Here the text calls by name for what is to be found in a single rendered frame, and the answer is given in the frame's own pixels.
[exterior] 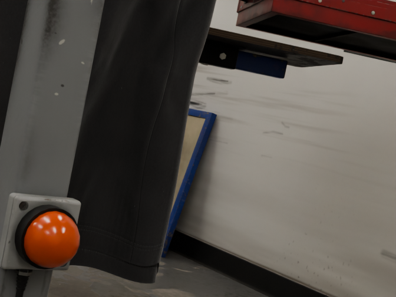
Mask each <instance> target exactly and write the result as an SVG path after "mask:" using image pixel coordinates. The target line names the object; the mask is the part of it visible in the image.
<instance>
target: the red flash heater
mask: <svg viewBox="0 0 396 297"><path fill-rule="evenodd" d="M236 12H237V13H238V16H237V22H236V26H238V27H243V28H248V29H253V30H256V31H261V32H266V33H270V34H275V35H280V36H283V37H288V38H293V39H298V40H301V41H306V42H311V43H315V44H320V45H325V46H328V47H333V48H339V49H342V50H347V51H352V52H357V53H360V54H365V55H370V56H373V57H378V58H383V59H387V60H392V61H396V2H394V1H389V0H247V3H245V4H244V2H243V1H241V0H239V2H238V6H237V11H236Z"/></svg>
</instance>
